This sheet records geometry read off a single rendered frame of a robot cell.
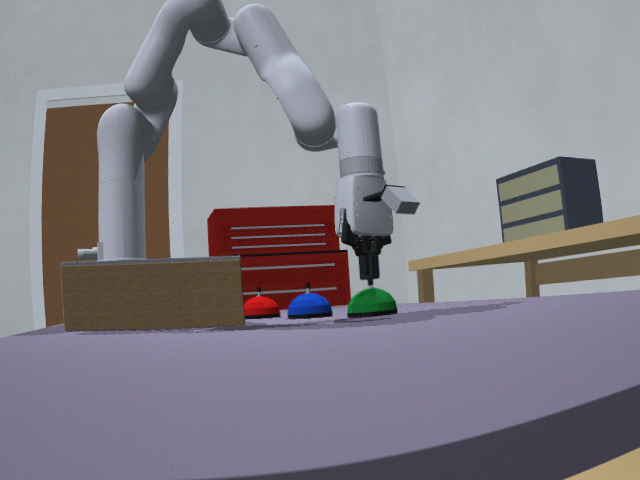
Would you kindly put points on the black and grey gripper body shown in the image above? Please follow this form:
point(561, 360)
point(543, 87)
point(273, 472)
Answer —
point(364, 217)

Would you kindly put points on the blue dome bell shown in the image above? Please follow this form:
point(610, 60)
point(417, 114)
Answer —
point(309, 305)

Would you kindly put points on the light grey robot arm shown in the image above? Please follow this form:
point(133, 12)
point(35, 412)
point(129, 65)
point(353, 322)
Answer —
point(149, 84)

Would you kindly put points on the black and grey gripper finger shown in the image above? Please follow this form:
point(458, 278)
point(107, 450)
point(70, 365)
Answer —
point(376, 246)
point(361, 248)

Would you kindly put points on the red dome bell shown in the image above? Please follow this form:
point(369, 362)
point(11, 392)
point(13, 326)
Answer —
point(259, 306)

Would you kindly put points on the green dome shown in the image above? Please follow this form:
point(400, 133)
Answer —
point(371, 301)

